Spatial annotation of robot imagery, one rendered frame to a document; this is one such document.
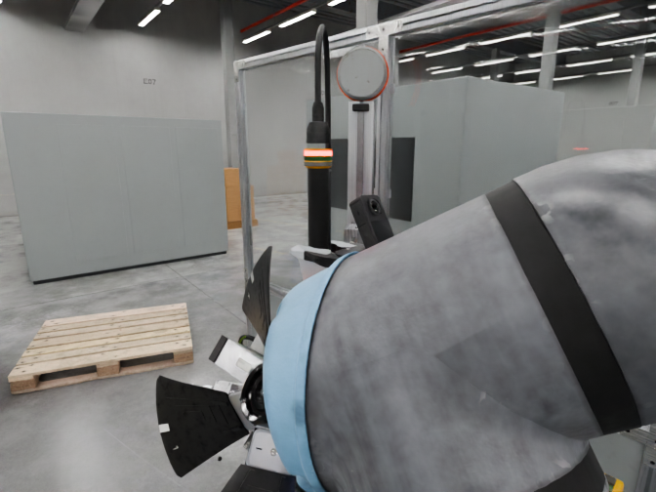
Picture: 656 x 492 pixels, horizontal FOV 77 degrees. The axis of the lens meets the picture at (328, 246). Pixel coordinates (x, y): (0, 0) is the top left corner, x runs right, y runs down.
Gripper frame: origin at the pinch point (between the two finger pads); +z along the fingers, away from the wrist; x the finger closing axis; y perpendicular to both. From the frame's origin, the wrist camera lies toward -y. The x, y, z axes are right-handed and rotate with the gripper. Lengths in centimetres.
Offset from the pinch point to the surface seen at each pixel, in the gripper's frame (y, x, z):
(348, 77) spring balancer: -36, 53, 40
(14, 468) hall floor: 151, -33, 198
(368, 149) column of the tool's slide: -15, 58, 35
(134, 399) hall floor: 151, 36, 216
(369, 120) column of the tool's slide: -24, 58, 35
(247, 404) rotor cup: 31.1, -7.7, 8.8
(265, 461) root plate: 39.9, -8.2, 3.2
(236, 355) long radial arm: 38, 8, 37
